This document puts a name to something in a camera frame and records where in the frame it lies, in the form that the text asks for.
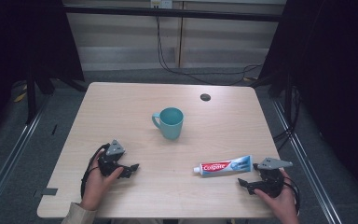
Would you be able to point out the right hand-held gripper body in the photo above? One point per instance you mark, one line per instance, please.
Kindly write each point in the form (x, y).
(272, 182)

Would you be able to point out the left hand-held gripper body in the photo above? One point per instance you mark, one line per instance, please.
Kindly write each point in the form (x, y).
(115, 148)

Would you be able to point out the toothpaste tube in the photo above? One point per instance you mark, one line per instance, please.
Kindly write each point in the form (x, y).
(222, 167)

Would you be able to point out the teal ceramic mug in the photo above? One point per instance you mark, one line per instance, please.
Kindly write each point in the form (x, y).
(171, 127)

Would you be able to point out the person's right hand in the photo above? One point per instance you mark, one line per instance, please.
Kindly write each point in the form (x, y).
(282, 207)

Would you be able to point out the person's left hand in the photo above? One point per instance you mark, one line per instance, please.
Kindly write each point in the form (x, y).
(94, 188)

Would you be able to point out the grey tape strip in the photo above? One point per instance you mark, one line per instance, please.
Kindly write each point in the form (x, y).
(49, 191)

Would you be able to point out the dark round table grommet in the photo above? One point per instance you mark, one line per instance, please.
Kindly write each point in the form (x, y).
(205, 97)

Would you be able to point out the black stand leg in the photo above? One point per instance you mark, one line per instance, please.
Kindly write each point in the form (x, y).
(30, 99)

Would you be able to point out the yellow floor marker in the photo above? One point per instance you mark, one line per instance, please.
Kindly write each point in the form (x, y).
(20, 97)

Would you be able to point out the black curtain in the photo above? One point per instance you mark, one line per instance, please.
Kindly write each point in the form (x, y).
(332, 77)
(21, 40)

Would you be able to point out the black horizontal bar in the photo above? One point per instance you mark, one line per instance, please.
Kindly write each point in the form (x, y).
(167, 13)

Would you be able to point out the metal floor rail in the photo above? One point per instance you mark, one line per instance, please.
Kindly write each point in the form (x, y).
(9, 165)
(310, 174)

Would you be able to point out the white wall socket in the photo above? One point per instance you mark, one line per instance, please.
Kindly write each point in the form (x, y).
(161, 3)

